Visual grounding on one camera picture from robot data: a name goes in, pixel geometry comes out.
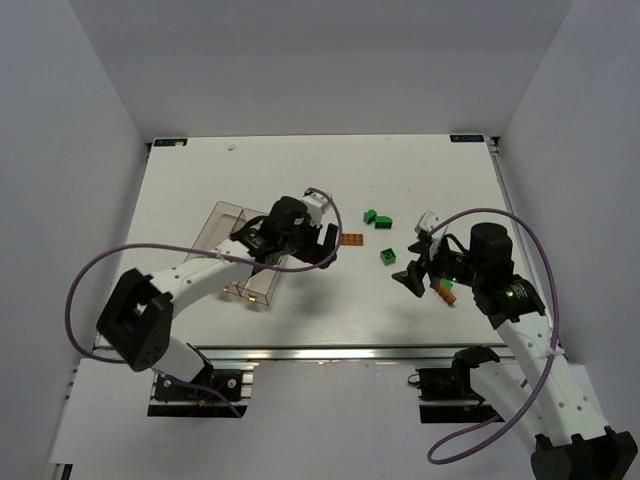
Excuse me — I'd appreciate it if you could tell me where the clear plastic container right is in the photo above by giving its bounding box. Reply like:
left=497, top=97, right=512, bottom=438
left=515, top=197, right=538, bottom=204
left=230, top=208, right=281, bottom=306

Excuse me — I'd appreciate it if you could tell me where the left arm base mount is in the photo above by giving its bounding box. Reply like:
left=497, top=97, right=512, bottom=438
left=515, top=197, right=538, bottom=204
left=147, top=362, right=254, bottom=419

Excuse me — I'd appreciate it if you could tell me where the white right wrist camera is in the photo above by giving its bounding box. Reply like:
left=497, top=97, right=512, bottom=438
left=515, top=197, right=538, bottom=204
left=414, top=210, right=447, bottom=247

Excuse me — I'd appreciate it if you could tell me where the aluminium table frame rail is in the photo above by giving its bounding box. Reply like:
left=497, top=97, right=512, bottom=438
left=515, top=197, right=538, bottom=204
left=486, top=137, right=564, bottom=355

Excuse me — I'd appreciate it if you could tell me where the orange long lego brick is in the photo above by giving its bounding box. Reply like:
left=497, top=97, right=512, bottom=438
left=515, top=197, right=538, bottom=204
left=436, top=283, right=457, bottom=306

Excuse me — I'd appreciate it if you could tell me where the orange flat lego plate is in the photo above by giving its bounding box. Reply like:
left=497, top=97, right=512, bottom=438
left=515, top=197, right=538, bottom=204
left=339, top=233, right=364, bottom=246

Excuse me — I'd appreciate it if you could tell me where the dark green square lego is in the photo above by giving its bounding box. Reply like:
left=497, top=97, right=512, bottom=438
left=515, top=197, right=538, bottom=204
left=380, top=248, right=397, bottom=266

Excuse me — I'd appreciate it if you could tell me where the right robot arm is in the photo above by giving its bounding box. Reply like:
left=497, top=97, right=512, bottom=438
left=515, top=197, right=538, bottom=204
left=392, top=223, right=639, bottom=479

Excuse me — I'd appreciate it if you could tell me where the clear plastic container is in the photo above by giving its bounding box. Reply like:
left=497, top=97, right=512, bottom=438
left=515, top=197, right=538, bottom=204
left=230, top=208, right=281, bottom=306
left=184, top=200, right=246, bottom=296

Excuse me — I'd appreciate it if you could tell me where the blue label right corner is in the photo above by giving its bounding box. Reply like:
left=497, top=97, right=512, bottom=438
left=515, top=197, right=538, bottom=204
left=449, top=134, right=485, bottom=143

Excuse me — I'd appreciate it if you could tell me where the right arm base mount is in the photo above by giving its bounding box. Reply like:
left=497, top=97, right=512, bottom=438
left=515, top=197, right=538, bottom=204
left=407, top=368, right=503, bottom=425

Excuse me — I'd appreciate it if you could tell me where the blue label corner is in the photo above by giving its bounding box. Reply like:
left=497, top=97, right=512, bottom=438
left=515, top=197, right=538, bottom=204
left=153, top=138, right=188, bottom=148
left=449, top=134, right=485, bottom=143

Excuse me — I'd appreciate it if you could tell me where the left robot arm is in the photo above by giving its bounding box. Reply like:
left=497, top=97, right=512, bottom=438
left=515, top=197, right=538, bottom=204
left=97, top=188, right=342, bottom=389

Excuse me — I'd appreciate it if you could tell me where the dark green sloped lego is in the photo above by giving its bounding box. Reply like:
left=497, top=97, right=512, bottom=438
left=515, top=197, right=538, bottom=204
left=363, top=209, right=378, bottom=225

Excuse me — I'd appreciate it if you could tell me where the blue label left corner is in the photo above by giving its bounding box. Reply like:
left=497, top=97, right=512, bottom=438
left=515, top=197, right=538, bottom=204
left=153, top=138, right=188, bottom=148

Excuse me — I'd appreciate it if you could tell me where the dark green curved lego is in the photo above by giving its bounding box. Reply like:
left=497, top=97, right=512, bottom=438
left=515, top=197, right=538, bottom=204
left=374, top=215, right=393, bottom=230

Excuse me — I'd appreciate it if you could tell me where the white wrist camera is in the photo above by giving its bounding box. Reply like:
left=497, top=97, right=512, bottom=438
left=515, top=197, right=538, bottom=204
left=414, top=210, right=447, bottom=247
left=301, top=189, right=330, bottom=228

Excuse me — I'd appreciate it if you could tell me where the clear plastic container left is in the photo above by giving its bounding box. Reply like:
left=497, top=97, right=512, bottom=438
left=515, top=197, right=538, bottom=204
left=184, top=200, right=246, bottom=296

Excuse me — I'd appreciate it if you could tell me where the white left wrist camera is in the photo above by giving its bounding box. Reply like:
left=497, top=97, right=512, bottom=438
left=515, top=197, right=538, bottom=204
left=301, top=189, right=330, bottom=228

